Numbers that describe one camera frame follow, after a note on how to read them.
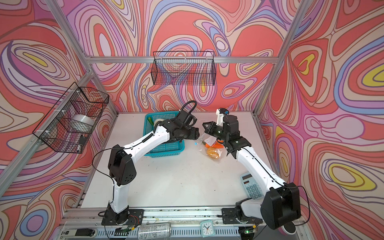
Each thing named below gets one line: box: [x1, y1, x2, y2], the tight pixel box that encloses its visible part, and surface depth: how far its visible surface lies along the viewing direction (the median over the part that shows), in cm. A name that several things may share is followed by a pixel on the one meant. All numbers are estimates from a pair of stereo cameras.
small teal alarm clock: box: [200, 220, 215, 238], surface depth 70 cm
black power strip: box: [61, 228, 98, 238], surface depth 68 cm
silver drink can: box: [138, 223, 172, 240], surface depth 67 cm
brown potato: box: [206, 146, 221, 159], surface depth 93 cm
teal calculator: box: [240, 172, 265, 200], surface depth 84 cm
